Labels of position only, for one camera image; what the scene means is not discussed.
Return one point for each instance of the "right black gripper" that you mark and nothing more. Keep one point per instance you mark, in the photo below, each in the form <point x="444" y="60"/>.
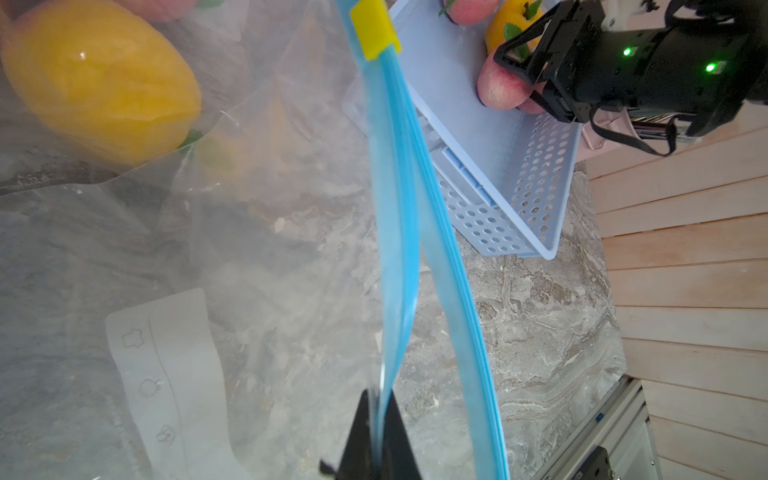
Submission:
<point x="703" y="64"/>

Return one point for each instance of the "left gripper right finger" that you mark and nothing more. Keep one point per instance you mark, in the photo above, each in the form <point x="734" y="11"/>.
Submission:
<point x="398" y="460"/>

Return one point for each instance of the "lavender plastic basket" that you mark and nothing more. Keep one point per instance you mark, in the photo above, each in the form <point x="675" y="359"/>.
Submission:
<point x="504" y="176"/>

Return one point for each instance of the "clear zip-top bag blue zipper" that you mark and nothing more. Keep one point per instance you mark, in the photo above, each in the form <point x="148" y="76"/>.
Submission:
<point x="270" y="75"/>

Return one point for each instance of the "pink pen cup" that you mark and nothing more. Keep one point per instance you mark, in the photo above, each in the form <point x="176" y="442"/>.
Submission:
<point x="591" y="144"/>

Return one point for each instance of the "pink peach basket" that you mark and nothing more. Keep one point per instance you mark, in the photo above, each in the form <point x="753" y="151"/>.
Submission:
<point x="499" y="89"/>

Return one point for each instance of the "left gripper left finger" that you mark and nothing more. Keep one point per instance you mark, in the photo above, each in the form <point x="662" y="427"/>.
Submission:
<point x="357" y="461"/>

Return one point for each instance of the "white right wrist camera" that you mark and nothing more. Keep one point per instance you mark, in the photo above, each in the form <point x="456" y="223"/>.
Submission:
<point x="621" y="15"/>

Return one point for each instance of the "pink toy peach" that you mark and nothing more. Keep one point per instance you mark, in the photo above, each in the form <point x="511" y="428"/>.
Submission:
<point x="159" y="11"/>

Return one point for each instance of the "yellow toy fruit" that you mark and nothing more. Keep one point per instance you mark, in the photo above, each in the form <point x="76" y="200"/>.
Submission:
<point x="102" y="78"/>

